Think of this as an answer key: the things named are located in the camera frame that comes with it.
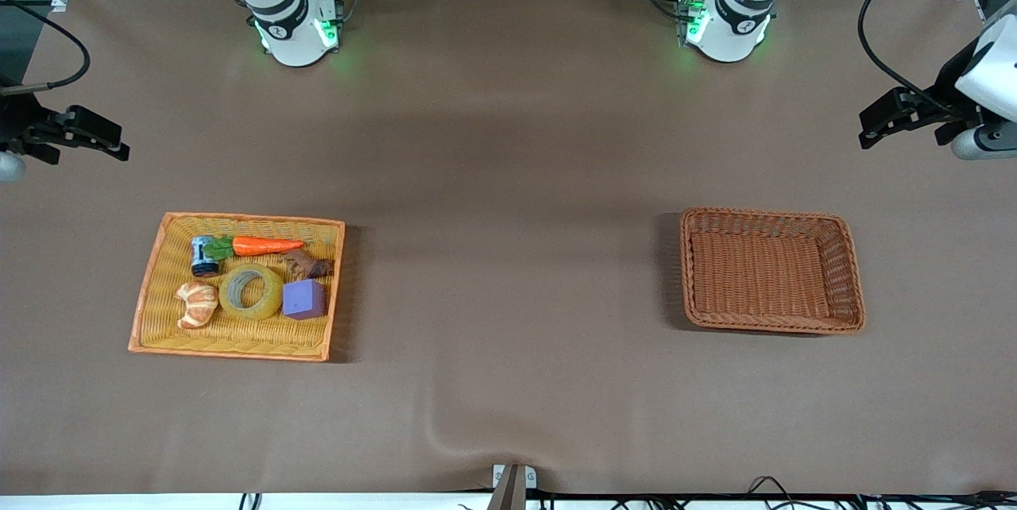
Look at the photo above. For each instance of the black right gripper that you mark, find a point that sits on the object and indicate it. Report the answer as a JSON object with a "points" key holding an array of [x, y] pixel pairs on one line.
{"points": [[17, 125]]}

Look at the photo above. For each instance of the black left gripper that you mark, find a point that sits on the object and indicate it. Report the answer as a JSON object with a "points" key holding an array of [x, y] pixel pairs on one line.
{"points": [[945, 91]]}

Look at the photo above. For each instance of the yellow tape roll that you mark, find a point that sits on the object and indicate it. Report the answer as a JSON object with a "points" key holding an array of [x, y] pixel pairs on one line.
{"points": [[230, 299]]}

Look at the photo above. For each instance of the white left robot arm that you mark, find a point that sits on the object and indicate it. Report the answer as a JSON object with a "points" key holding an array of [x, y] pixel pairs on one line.
{"points": [[735, 25]]}

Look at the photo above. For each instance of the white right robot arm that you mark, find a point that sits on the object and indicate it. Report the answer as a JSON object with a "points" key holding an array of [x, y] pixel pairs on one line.
{"points": [[282, 17]]}

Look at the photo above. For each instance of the small blue-labelled can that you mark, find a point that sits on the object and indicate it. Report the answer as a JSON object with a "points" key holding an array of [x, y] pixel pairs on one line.
{"points": [[205, 260]]}

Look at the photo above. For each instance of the toy croissant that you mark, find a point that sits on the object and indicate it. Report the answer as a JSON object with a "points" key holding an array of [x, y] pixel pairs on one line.
{"points": [[197, 305]]}

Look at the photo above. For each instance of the orange toy carrot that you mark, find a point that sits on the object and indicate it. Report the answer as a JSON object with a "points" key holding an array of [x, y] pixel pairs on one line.
{"points": [[266, 246]]}

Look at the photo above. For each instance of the brown wicker basket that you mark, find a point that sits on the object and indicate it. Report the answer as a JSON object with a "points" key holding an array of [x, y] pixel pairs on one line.
{"points": [[763, 272]]}

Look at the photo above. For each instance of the brown toy figure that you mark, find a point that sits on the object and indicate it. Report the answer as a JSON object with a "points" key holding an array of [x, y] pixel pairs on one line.
{"points": [[306, 262]]}

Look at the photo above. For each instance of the orange-rimmed yellow wicker tray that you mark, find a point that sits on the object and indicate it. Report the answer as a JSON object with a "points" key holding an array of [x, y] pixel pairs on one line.
{"points": [[238, 339]]}

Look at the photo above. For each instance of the purple cube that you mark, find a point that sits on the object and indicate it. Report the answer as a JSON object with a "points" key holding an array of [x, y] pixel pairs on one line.
{"points": [[303, 299]]}

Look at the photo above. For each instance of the brown table cover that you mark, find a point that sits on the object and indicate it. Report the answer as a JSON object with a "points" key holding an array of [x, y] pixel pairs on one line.
{"points": [[508, 137]]}

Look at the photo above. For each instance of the metal table edge bracket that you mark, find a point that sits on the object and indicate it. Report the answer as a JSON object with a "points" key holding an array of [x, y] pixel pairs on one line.
{"points": [[512, 486]]}

